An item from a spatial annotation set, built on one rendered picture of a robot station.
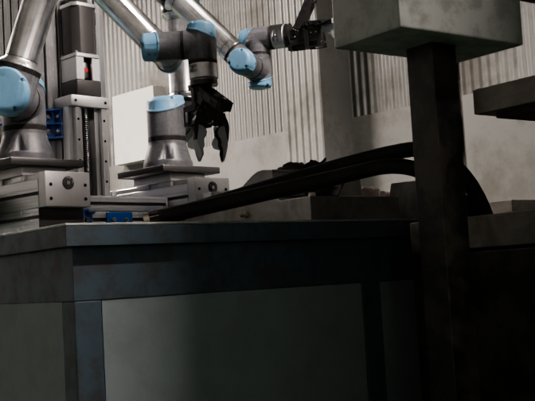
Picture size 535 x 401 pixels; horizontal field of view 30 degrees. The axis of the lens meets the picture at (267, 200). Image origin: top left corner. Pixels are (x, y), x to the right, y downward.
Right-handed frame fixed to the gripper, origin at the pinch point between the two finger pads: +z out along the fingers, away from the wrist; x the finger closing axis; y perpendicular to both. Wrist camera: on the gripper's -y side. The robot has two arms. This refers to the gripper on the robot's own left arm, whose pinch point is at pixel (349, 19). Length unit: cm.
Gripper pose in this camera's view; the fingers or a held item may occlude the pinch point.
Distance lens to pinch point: 307.5
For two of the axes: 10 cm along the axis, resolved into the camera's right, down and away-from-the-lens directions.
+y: 1.0, 9.9, 0.5
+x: -3.2, 0.8, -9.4
